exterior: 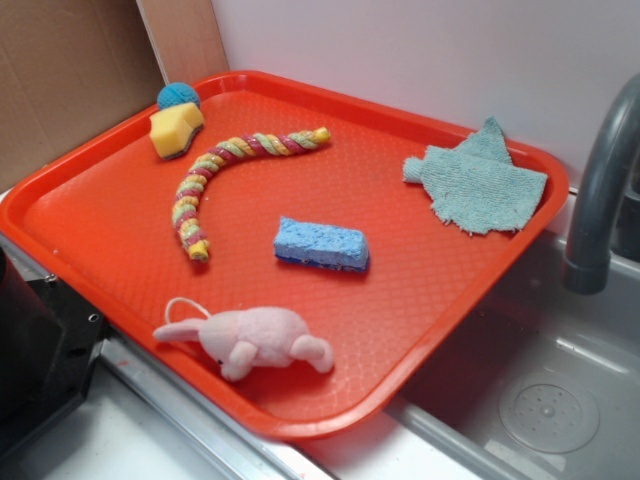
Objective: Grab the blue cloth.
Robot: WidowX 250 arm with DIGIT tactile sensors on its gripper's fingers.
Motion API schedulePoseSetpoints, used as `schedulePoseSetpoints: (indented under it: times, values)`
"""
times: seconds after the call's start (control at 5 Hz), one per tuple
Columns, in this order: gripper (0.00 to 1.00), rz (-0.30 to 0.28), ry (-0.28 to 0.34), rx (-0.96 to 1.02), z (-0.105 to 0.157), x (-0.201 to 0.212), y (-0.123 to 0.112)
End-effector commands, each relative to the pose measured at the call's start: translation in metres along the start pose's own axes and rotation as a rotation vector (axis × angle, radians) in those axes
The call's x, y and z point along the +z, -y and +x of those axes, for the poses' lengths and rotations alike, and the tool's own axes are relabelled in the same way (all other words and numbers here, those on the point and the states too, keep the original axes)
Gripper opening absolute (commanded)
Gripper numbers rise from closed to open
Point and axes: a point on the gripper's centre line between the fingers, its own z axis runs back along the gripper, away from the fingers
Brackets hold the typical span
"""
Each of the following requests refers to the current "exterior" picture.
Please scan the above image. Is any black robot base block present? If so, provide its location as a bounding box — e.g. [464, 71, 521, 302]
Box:
[1, 253, 104, 452]

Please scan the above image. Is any blue textured ball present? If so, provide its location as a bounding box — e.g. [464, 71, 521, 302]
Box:
[157, 82, 201, 110]

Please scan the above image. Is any yellow sponge with grey pad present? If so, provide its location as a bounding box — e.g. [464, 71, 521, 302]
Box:
[149, 102, 205, 159]

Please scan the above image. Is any multicolour twisted rope toy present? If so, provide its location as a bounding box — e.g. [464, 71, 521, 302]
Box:
[171, 127, 331, 263]

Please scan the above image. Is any brown cardboard panel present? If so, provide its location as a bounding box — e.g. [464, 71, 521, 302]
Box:
[1, 1, 228, 190]

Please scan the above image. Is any orange plastic tray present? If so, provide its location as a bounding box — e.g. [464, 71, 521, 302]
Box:
[1, 72, 569, 440]

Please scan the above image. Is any light blue cloth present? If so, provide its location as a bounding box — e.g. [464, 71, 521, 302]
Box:
[402, 117, 548, 235]

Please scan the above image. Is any blue sponge block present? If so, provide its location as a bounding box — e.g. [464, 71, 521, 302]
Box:
[273, 217, 370, 272]

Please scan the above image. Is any pink plush bunny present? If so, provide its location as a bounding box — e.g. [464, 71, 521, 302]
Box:
[153, 297, 334, 382]

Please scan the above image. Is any grey plastic sink basin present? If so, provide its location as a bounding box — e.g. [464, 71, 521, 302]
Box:
[389, 235, 639, 479]

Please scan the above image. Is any grey faucet spout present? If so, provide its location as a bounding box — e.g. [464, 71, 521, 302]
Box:
[562, 76, 639, 295]

